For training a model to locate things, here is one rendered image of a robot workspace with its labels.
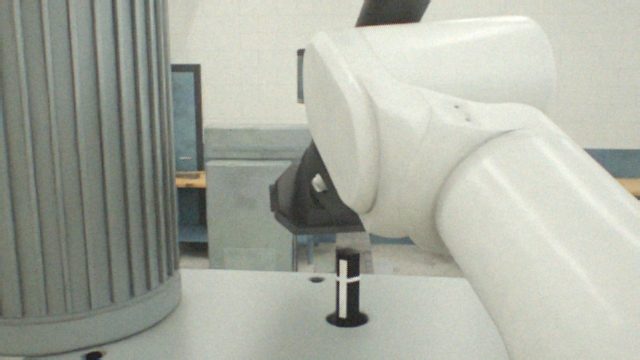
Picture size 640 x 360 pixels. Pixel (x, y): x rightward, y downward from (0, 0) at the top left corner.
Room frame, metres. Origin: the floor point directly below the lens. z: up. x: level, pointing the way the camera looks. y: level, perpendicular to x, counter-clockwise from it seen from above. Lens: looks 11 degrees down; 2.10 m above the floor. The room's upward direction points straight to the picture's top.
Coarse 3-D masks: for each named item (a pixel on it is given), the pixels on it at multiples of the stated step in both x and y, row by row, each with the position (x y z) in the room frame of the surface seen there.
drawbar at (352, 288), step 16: (336, 256) 0.47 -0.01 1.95; (352, 256) 0.47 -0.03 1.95; (336, 272) 0.47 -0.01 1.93; (352, 272) 0.47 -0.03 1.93; (336, 288) 0.47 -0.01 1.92; (352, 288) 0.47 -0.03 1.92; (336, 304) 0.47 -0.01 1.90; (352, 304) 0.47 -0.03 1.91; (336, 320) 0.47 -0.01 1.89; (352, 320) 0.47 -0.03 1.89
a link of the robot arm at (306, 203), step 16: (304, 160) 0.43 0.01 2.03; (288, 176) 0.47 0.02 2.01; (304, 176) 0.43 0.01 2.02; (320, 176) 0.38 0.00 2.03; (272, 192) 0.47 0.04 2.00; (288, 192) 0.46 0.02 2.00; (304, 192) 0.43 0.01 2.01; (320, 192) 0.39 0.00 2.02; (336, 192) 0.37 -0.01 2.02; (272, 208) 0.47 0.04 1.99; (288, 208) 0.45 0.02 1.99; (304, 208) 0.43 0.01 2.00; (320, 208) 0.42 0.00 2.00; (336, 208) 0.39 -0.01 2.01; (288, 224) 0.46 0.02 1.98; (304, 224) 0.45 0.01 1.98; (320, 224) 0.45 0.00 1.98; (336, 224) 0.45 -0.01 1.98; (352, 224) 0.45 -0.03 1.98
